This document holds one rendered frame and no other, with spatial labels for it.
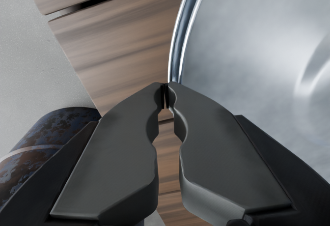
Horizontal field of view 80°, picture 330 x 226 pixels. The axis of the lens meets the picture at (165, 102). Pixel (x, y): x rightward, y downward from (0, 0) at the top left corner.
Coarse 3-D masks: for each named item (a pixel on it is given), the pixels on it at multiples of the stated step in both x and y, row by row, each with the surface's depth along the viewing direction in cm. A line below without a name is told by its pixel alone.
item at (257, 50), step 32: (224, 0) 10; (256, 0) 10; (288, 0) 10; (320, 0) 11; (192, 32) 11; (224, 32) 11; (256, 32) 11; (288, 32) 11; (320, 32) 11; (192, 64) 12; (224, 64) 12; (256, 64) 12; (288, 64) 12; (320, 64) 12; (224, 96) 14; (256, 96) 14; (288, 96) 14; (320, 96) 13; (288, 128) 15; (320, 128) 15; (320, 160) 18
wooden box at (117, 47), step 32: (64, 0) 11; (96, 0) 16; (128, 0) 11; (160, 0) 11; (64, 32) 12; (96, 32) 12; (128, 32) 12; (160, 32) 12; (96, 64) 13; (128, 64) 13; (160, 64) 13; (96, 96) 15; (128, 96) 15; (160, 128) 16; (160, 160) 18; (160, 192) 21; (192, 224) 25
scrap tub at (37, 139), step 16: (64, 112) 55; (80, 112) 55; (96, 112) 56; (32, 128) 53; (48, 128) 49; (64, 128) 48; (80, 128) 49; (16, 144) 49; (32, 144) 44; (48, 144) 43; (0, 160) 45; (16, 160) 41; (32, 160) 40; (0, 176) 37; (16, 176) 36; (0, 192) 34; (0, 208) 31
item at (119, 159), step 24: (144, 96) 10; (120, 120) 8; (144, 120) 8; (96, 144) 7; (120, 144) 7; (144, 144) 7; (96, 168) 6; (120, 168) 6; (144, 168) 6; (72, 192) 6; (96, 192) 6; (120, 192) 6; (144, 192) 6; (72, 216) 5; (96, 216) 5; (120, 216) 6; (144, 216) 6
